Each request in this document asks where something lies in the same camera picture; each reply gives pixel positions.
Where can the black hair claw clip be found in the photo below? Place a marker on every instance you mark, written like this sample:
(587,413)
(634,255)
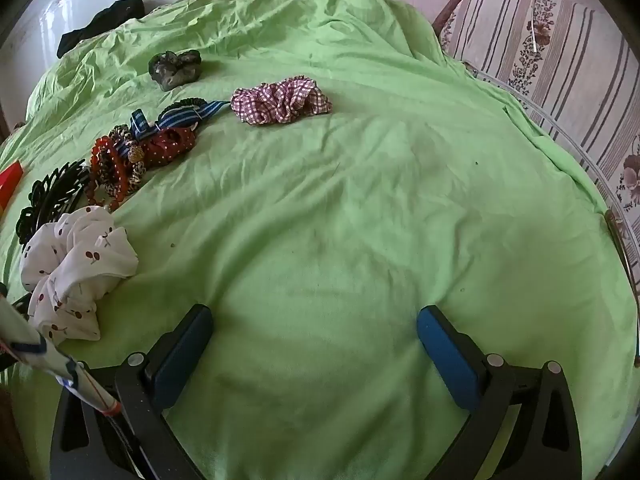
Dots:
(50,190)

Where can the red plaid scrunchie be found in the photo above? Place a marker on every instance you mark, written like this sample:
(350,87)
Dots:
(280,100)

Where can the white cherry print scrunchie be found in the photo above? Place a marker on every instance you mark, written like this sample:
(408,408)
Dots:
(75,260)

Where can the dark green scrunchie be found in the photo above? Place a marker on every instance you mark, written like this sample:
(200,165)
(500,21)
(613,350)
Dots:
(175,67)

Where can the white taped rod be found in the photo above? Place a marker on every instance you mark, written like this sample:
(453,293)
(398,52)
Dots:
(30,337)

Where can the striped floral cover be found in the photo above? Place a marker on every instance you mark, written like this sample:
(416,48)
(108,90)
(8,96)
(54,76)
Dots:
(575,60)

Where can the black cloth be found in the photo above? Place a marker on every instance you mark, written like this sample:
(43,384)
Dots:
(100,22)

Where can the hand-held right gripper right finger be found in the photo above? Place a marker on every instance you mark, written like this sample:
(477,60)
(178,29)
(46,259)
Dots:
(445,355)

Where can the leopard print scrunchie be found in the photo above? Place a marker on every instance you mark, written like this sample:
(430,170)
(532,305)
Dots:
(120,135)

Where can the red box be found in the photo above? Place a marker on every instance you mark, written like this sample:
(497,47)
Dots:
(10,180)

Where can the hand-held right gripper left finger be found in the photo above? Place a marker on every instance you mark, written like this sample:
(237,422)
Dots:
(182,355)

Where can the green bedsheet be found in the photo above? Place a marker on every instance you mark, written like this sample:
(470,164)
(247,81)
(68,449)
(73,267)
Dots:
(350,185)

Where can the red polka dot scrunchie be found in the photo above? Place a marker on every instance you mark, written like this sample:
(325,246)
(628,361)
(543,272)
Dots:
(167,147)

